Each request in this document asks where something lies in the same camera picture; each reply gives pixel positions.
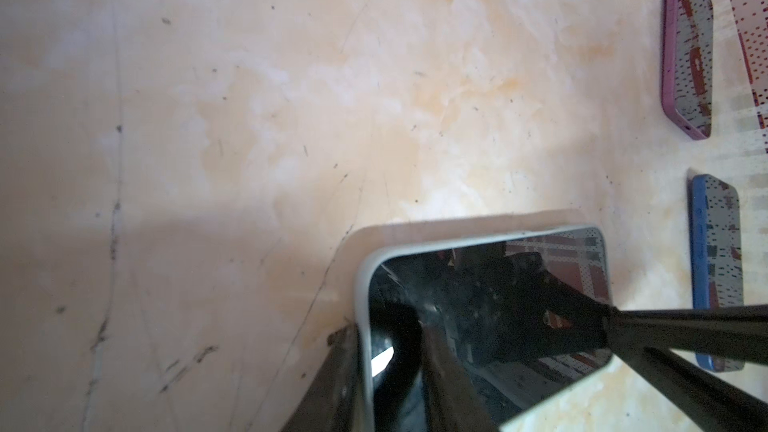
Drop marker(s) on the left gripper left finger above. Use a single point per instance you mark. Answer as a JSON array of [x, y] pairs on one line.
[[334, 400]]

